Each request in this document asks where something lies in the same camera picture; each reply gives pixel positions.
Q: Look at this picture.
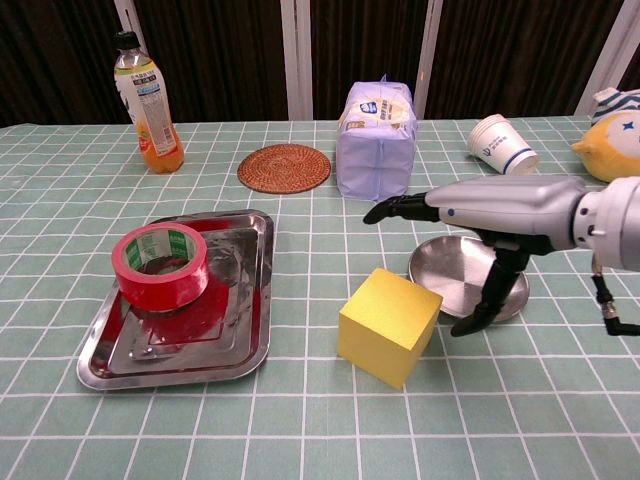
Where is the rectangular steel tray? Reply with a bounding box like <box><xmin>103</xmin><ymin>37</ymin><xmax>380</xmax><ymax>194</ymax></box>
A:
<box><xmin>75</xmin><ymin>208</ymin><xmax>277</xmax><ymax>392</ymax></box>

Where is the orange juice bottle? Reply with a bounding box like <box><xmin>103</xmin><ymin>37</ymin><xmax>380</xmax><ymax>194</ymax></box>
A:
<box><xmin>112</xmin><ymin>30</ymin><xmax>186</xmax><ymax>176</ymax></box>

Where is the white partition post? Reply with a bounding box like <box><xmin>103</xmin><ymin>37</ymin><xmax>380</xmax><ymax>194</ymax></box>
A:
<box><xmin>414</xmin><ymin>0</ymin><xmax>445</xmax><ymax>121</ymax></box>
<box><xmin>279</xmin><ymin>0</ymin><xmax>315</xmax><ymax>122</ymax></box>
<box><xmin>573</xmin><ymin>0</ymin><xmax>639</xmax><ymax>117</ymax></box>
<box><xmin>113</xmin><ymin>0</ymin><xmax>140</xmax><ymax>39</ymax></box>

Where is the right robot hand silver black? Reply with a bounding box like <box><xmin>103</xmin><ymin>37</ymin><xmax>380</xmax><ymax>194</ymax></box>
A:
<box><xmin>363</xmin><ymin>174</ymin><xmax>587</xmax><ymax>338</ymax></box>

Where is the round woven rattan coaster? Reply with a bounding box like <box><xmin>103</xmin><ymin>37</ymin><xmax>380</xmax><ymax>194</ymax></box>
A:
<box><xmin>236</xmin><ymin>143</ymin><xmax>333</xmax><ymax>196</ymax></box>

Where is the green checked tablecloth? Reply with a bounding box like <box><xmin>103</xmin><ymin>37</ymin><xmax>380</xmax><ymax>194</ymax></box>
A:
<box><xmin>0</xmin><ymin>115</ymin><xmax>640</xmax><ymax>480</ymax></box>

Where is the yellow plush toy striped hat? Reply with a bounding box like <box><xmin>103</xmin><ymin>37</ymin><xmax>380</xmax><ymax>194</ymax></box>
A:
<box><xmin>571</xmin><ymin>87</ymin><xmax>640</xmax><ymax>184</ymax></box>

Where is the round steel plate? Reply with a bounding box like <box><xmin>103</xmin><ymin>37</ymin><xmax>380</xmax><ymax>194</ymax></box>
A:
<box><xmin>407</xmin><ymin>235</ymin><xmax>531</xmax><ymax>319</ymax></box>

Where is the yellow cube block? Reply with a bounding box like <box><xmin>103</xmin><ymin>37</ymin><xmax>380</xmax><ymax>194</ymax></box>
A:
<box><xmin>338</xmin><ymin>267</ymin><xmax>444</xmax><ymax>390</ymax></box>

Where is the red tape roll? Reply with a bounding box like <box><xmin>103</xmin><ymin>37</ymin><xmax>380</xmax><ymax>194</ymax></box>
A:
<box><xmin>110</xmin><ymin>223</ymin><xmax>210</xmax><ymax>314</ymax></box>

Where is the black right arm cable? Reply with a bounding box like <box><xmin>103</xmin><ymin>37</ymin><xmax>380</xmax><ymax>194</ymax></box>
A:
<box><xmin>589</xmin><ymin>258</ymin><xmax>640</xmax><ymax>339</ymax></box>

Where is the purple bread bag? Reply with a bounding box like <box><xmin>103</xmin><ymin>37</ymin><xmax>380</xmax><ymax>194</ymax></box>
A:
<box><xmin>335</xmin><ymin>74</ymin><xmax>418</xmax><ymax>203</ymax></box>

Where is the white paper cup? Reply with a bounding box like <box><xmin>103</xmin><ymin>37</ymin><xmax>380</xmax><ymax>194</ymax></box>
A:
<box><xmin>467</xmin><ymin>113</ymin><xmax>540</xmax><ymax>177</ymax></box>

